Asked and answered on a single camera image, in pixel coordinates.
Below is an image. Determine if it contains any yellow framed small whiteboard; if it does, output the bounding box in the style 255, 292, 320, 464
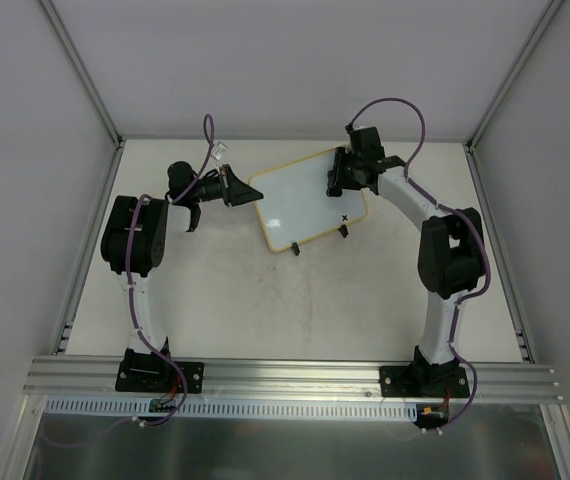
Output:
249, 148, 368, 253

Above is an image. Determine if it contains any aluminium mounting rail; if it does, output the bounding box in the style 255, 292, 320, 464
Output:
22, 355, 565, 404

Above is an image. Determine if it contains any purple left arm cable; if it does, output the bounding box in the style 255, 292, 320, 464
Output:
39, 112, 216, 449

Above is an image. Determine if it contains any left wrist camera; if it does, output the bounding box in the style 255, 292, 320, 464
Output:
210, 142, 228, 161

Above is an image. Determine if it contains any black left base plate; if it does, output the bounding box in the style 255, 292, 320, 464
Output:
115, 349, 204, 394

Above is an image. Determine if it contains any right aluminium frame post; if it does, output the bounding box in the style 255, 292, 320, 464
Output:
465, 0, 565, 153

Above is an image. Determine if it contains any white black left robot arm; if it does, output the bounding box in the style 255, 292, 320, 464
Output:
100, 161, 264, 395

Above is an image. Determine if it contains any left aluminium frame post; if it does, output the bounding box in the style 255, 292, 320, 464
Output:
36, 0, 123, 148

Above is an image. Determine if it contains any white slotted cable duct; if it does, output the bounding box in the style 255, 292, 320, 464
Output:
44, 396, 418, 423

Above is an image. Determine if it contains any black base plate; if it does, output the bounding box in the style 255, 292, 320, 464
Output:
115, 349, 204, 394
379, 364, 471, 399

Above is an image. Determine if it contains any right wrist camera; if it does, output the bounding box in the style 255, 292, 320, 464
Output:
345, 123, 365, 134

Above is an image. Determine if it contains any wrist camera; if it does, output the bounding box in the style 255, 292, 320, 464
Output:
210, 142, 228, 161
345, 123, 365, 134

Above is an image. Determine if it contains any aluminium frame post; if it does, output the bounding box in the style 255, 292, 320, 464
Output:
36, 0, 123, 148
465, 0, 565, 153

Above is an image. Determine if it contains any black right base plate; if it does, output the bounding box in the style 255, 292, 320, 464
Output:
379, 364, 471, 399

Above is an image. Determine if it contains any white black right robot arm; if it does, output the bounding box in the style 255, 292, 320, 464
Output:
326, 126, 488, 399

